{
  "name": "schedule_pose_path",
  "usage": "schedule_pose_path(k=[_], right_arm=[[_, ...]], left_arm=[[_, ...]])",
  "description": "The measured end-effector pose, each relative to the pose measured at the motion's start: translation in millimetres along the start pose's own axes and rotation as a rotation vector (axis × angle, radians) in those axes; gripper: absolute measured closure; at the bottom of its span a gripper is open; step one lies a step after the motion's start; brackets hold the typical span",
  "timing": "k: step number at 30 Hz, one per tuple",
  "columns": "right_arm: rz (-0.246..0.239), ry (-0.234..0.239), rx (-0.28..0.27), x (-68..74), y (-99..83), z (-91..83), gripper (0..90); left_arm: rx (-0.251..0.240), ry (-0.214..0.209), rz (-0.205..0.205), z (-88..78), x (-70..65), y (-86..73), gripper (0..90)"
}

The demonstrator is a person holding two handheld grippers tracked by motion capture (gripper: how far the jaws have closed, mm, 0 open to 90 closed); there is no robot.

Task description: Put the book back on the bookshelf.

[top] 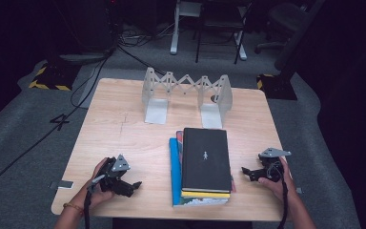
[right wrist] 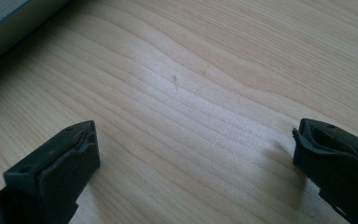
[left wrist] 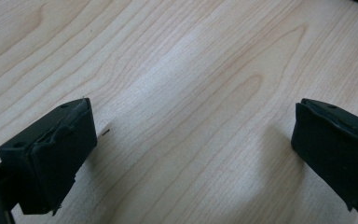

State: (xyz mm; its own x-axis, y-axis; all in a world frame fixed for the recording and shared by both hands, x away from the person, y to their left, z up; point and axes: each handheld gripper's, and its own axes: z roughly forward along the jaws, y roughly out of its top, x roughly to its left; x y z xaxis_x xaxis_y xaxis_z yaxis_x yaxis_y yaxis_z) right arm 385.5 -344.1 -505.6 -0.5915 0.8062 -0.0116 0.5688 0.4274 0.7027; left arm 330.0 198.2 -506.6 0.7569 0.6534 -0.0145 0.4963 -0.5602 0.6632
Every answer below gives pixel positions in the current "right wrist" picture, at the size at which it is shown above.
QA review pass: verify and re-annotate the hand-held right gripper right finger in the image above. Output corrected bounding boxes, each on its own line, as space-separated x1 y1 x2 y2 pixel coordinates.
292 118 358 224

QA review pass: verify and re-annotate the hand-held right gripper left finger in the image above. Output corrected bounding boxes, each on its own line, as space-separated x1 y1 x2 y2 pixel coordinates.
3 120 102 224

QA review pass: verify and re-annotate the blue book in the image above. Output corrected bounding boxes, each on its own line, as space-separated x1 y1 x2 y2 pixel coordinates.
0 0 73 73

